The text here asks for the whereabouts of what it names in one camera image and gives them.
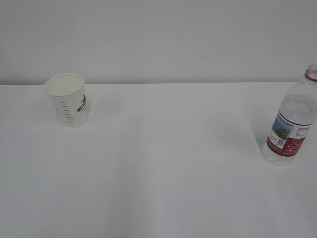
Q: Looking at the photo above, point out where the white paper cup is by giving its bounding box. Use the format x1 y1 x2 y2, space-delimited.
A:
45 73 88 127

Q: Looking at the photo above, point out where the clear plastic water bottle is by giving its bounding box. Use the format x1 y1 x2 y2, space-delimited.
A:
262 64 317 166

